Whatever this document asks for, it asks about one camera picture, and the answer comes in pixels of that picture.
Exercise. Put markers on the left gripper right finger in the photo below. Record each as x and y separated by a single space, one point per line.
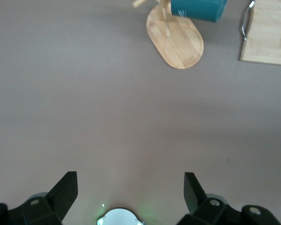
213 211

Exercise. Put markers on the wooden cup rack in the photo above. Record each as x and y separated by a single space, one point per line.
180 44

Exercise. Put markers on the brown table cover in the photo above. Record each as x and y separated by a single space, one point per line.
107 105

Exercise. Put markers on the bamboo cutting board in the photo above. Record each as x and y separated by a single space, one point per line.
264 35

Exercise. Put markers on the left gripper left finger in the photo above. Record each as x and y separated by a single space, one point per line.
42 211

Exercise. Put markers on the dark green cup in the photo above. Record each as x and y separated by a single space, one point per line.
199 9

